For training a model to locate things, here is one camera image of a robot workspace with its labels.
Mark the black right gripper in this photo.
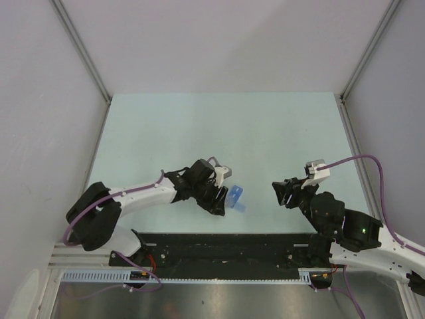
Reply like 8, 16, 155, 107
272, 176, 327, 236

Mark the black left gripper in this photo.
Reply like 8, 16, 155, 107
191, 177, 228, 215

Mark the blue plastic pill organizer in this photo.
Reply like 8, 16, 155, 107
225, 185, 246, 213

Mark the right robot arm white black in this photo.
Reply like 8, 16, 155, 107
272, 178, 424, 295

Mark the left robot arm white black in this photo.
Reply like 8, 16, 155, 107
62, 158, 232, 266

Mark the grey aluminium corner profile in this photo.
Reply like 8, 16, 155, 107
339, 0, 404, 102

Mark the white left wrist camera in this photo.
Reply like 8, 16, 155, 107
207, 156, 232, 187

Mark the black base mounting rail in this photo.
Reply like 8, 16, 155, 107
109, 231, 346, 280

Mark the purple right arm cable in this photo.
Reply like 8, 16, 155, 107
318, 154, 425, 318

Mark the white slotted cable duct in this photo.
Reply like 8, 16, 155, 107
60, 268, 332, 285

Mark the left aluminium frame profile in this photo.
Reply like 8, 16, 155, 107
49, 0, 112, 106

